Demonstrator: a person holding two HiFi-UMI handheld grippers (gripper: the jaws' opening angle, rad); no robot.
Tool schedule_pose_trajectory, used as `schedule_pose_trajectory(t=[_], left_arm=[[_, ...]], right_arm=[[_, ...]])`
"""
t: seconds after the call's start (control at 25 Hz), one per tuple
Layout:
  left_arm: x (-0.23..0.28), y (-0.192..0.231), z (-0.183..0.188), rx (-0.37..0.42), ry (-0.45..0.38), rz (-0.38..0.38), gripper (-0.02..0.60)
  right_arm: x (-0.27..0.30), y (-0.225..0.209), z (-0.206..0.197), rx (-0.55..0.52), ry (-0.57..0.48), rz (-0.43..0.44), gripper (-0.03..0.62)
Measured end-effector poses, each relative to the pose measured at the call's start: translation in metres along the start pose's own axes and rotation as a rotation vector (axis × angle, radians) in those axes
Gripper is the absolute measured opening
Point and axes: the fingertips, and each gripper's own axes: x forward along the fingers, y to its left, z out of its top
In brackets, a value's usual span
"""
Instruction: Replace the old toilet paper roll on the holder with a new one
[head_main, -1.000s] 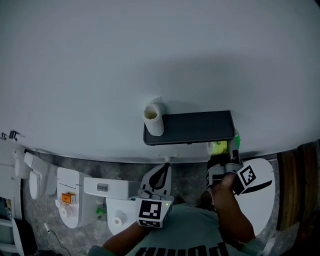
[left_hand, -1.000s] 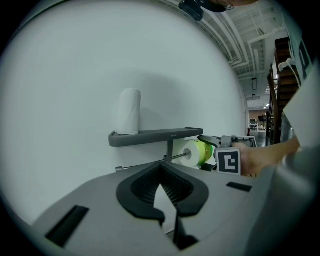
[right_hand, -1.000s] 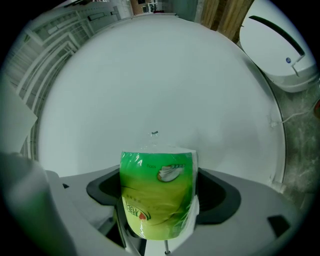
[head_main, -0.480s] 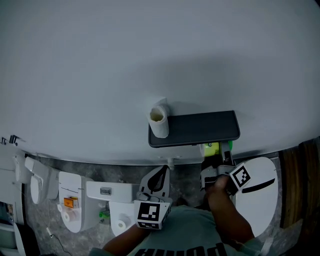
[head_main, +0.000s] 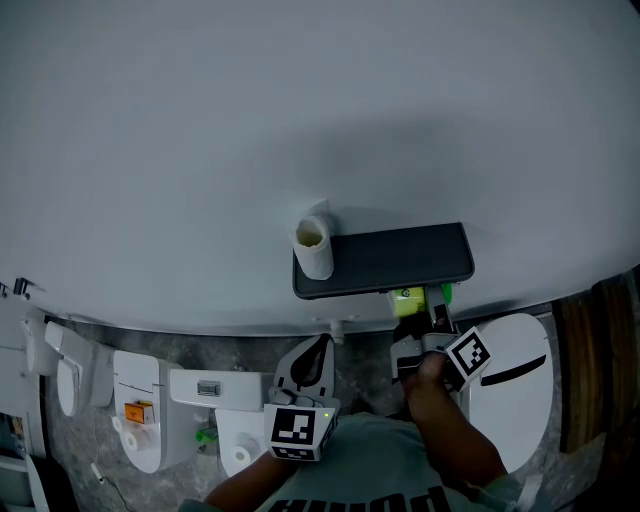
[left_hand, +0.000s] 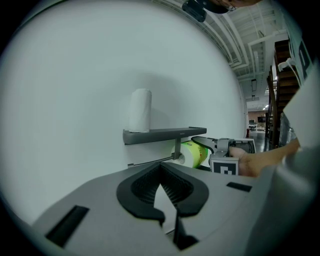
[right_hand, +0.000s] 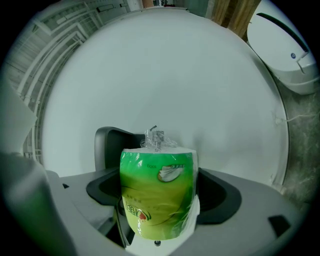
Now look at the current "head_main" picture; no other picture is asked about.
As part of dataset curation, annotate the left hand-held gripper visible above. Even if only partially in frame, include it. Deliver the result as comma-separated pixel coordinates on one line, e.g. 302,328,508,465
263,333,342,462

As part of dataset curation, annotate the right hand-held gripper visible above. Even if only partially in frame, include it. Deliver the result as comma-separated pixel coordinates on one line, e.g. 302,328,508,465
389,284,492,394

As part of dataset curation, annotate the person's right hand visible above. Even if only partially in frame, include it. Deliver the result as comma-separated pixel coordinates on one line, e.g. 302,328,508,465
402,352,451,399

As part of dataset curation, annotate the white tankless smart toilet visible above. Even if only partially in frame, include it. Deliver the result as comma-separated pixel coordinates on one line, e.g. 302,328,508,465
113,349,196,474

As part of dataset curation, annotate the green toilet paper roll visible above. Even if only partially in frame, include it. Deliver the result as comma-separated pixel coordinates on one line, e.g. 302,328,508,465
388,282,454,319

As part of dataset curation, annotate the white oval lid toilet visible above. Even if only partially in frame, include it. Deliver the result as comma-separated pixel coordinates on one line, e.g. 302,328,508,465
457,313,555,475

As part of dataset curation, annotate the person's dark shoe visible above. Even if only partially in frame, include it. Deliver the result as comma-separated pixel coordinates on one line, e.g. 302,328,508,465
349,397,409,419

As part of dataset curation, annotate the person's right forearm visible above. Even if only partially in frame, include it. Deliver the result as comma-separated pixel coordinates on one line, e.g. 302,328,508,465
404,389,509,494

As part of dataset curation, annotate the brown wooden panel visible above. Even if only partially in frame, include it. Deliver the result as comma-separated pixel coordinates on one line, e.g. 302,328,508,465
552,279,639,454

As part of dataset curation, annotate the white side cabinet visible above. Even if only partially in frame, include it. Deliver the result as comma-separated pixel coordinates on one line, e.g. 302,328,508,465
0,344,49,512

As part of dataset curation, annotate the white slim toilet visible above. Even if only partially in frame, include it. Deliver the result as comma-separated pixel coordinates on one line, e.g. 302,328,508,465
44,320,115,417

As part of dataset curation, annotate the person's teal printed shirt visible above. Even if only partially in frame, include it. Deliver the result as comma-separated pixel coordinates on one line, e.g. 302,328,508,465
177,412,544,512

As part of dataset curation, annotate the person's left forearm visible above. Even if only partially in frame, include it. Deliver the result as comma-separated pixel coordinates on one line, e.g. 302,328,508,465
204,452,301,511

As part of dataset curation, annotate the white toilet with tank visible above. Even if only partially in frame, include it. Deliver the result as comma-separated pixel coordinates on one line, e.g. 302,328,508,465
168,368,274,479

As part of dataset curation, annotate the dark cabinet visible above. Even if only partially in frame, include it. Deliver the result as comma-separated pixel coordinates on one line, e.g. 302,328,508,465
599,269,640,512

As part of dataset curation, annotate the orange box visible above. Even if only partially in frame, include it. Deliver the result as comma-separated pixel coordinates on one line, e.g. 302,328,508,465
123,399,155,425

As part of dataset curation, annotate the black paper holder shelf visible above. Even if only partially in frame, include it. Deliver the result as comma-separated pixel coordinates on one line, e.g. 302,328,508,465
292,222,475,301

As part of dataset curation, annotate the black cable with white adapter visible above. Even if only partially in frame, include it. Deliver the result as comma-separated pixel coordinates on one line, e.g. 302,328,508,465
90,462,134,512

